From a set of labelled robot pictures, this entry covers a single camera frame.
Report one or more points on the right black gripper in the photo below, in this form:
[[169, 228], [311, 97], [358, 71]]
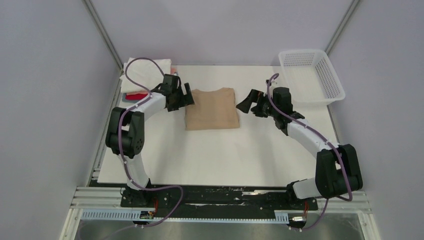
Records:
[[256, 96]]

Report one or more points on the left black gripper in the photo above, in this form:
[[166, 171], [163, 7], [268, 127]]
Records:
[[187, 100]]

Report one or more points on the beige t shirt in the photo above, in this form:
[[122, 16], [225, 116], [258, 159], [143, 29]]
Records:
[[212, 110]]

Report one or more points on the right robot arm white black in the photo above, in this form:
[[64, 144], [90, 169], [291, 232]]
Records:
[[337, 170]]

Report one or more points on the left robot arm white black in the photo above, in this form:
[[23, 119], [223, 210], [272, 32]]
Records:
[[125, 134]]

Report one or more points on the pink folded t shirt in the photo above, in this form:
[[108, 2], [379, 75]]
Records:
[[173, 71]]

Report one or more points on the white folded t shirt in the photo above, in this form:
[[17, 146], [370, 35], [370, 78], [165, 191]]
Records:
[[143, 72]]

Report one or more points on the red folded t shirt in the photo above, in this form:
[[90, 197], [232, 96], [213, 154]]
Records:
[[136, 97]]

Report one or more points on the white plastic basket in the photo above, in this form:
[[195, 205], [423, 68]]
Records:
[[310, 77]]

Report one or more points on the blue grey folded t shirt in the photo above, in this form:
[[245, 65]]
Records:
[[124, 100]]

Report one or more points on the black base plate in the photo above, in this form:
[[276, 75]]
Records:
[[221, 201]]

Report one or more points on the right corner aluminium post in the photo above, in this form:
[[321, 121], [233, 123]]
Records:
[[352, 8]]

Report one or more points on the corner aluminium post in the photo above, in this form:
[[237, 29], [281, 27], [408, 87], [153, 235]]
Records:
[[352, 8], [94, 15]]

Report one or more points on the left side aluminium rail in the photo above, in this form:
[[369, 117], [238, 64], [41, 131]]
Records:
[[101, 145]]

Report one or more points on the left corner aluminium post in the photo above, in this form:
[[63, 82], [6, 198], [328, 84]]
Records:
[[94, 15]]

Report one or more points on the aluminium frame rail front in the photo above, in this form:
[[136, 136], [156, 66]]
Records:
[[110, 198]]

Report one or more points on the white slotted cable duct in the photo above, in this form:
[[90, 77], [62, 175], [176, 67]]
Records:
[[140, 216]]

